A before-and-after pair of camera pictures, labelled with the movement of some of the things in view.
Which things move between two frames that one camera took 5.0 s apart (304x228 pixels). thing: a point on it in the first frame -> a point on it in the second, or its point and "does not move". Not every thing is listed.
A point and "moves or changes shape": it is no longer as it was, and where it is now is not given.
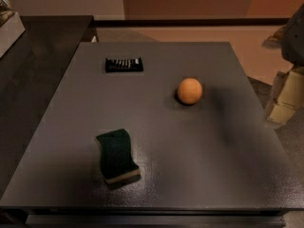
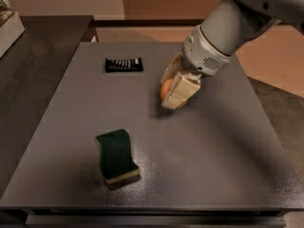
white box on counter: (9, 32) does not move
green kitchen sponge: (116, 161) does not move
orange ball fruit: (189, 90) moves or changes shape
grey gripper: (294, 42) -> (199, 55)
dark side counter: (31, 70) does not move
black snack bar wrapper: (123, 65) does not move
